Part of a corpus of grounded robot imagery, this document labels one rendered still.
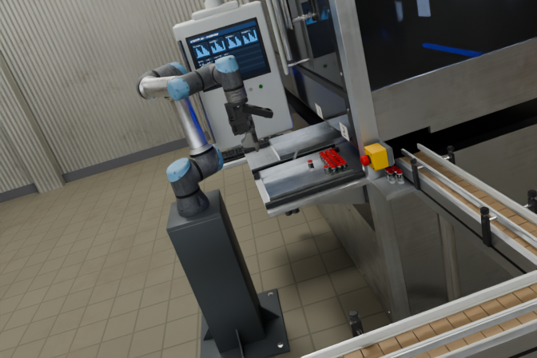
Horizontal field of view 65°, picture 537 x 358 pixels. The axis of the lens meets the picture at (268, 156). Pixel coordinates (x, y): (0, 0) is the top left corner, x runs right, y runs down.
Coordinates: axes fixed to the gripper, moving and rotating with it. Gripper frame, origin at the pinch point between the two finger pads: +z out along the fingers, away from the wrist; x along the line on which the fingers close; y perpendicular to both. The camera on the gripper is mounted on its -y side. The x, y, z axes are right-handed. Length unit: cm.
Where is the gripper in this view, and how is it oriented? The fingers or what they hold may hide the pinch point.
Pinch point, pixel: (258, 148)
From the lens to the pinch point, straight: 157.9
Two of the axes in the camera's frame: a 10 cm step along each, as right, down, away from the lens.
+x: 1.9, 3.4, -9.2
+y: -9.5, 3.1, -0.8
